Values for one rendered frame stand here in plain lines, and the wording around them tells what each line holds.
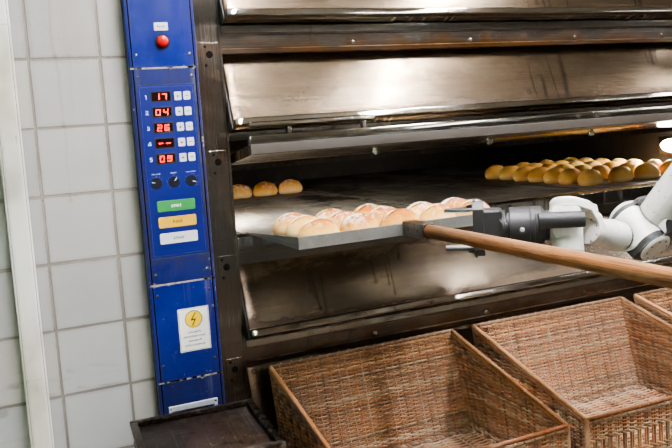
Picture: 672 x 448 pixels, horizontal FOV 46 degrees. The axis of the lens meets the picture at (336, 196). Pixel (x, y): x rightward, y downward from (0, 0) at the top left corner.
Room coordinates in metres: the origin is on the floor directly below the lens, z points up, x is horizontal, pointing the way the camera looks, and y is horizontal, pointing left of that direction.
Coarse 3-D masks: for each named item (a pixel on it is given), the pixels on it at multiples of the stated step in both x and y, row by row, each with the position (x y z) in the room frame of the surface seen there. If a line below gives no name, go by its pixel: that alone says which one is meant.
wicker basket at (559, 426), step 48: (432, 336) 2.10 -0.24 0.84; (288, 384) 1.91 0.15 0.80; (336, 384) 1.96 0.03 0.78; (384, 384) 2.01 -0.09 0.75; (432, 384) 2.07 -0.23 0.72; (480, 384) 2.02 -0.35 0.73; (288, 432) 1.83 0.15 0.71; (336, 432) 1.93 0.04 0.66; (384, 432) 1.98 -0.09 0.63; (432, 432) 2.03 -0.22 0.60; (480, 432) 2.03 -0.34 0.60; (528, 432) 1.84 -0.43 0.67
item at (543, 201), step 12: (576, 192) 2.42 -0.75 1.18; (588, 192) 2.40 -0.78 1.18; (600, 192) 2.40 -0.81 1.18; (612, 192) 2.41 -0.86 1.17; (624, 192) 2.43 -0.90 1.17; (636, 192) 2.45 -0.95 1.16; (648, 192) 2.47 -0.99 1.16; (492, 204) 2.25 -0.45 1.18; (504, 204) 2.25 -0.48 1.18; (516, 204) 2.27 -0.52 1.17; (528, 204) 2.28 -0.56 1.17; (540, 204) 2.30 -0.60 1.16; (600, 204) 2.40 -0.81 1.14; (240, 240) 1.93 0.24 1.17; (252, 240) 1.94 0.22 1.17; (264, 240) 1.95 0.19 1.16; (240, 252) 1.93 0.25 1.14
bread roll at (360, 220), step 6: (354, 216) 1.77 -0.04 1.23; (360, 216) 1.77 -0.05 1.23; (366, 216) 1.78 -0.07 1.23; (342, 222) 1.77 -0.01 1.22; (348, 222) 1.76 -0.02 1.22; (354, 222) 1.76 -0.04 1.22; (360, 222) 1.76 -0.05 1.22; (366, 222) 1.77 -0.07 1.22; (372, 222) 1.78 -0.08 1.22; (342, 228) 1.76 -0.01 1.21; (348, 228) 1.75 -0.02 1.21; (354, 228) 1.75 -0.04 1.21; (360, 228) 1.75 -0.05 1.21
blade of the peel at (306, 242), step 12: (456, 216) 1.85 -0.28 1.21; (468, 216) 1.86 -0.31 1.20; (372, 228) 1.75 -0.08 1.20; (384, 228) 1.77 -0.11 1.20; (396, 228) 1.78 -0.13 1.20; (276, 240) 1.80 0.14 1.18; (288, 240) 1.73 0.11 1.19; (300, 240) 1.68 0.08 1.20; (312, 240) 1.69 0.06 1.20; (324, 240) 1.70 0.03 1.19; (336, 240) 1.71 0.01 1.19; (348, 240) 1.73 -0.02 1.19; (360, 240) 1.74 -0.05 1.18
